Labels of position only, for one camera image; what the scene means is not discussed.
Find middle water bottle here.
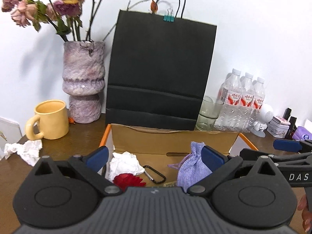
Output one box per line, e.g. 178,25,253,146
234,72,255,132

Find crumpled white tissue on table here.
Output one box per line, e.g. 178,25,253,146
1,139,42,166

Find red fabric flower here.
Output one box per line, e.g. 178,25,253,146
113,173,146,192

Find dried pink roses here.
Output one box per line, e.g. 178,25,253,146
1,0,101,42

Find crumpled white tissue in box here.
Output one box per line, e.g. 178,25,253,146
108,152,145,181

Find purple drawstring pouch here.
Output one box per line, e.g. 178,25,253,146
168,142,212,193

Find purple textured vase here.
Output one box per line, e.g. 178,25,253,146
62,41,105,124

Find white robot figurine speaker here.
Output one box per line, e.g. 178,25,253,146
251,110,273,138

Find teal binder clip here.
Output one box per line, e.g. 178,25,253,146
163,8,175,23

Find orange cardboard box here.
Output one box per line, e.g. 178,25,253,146
100,124,258,183

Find right water bottle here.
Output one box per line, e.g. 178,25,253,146
248,77,265,131

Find black carabiner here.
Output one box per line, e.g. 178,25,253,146
143,165,167,184

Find person's right hand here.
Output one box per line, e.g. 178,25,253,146
297,195,312,233

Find green glass tumbler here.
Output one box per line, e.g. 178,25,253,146
196,95,224,131

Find water bottle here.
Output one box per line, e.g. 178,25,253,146
234,72,255,132
248,77,265,131
214,69,243,131

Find left water bottle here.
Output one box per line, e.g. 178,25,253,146
214,69,243,131

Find yellow ceramic mug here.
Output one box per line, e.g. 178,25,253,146
25,99,69,141

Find small tin box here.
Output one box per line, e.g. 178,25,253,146
267,116,290,138

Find purple tissue pack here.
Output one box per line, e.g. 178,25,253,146
292,126,312,141

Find black paper bag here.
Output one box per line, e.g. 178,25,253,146
105,0,217,130

